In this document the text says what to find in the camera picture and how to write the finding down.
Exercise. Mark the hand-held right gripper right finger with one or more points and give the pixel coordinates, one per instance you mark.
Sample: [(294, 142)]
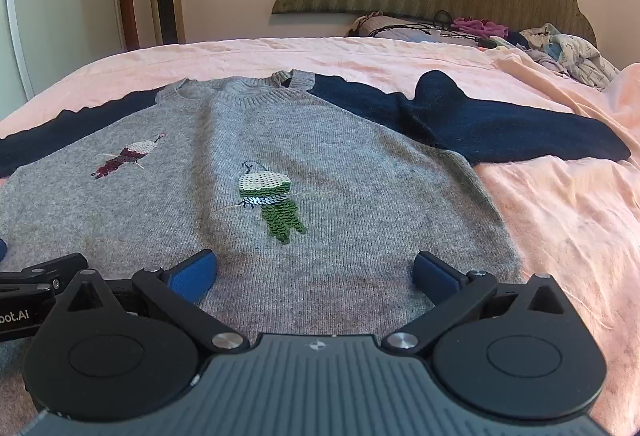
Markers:
[(437, 277)]

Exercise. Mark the grey sweater with navy sleeves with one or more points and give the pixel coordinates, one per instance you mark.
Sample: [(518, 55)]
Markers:
[(310, 196)]

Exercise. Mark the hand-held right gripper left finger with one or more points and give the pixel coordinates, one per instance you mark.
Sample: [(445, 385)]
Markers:
[(192, 276)]

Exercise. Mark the pink bed sheet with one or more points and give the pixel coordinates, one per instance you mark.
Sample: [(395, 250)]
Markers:
[(565, 226)]

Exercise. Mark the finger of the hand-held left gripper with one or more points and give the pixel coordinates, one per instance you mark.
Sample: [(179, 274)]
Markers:
[(60, 268), (2, 251)]

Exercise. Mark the pile of light clothes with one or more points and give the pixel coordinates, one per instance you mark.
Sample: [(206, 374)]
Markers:
[(575, 53)]

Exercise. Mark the white flowered wardrobe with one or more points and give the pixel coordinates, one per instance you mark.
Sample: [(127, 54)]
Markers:
[(55, 6)]

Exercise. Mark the purple cloth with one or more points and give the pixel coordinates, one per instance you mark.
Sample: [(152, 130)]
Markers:
[(475, 26)]

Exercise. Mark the grey pillow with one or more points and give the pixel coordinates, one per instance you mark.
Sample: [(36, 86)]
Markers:
[(400, 27)]

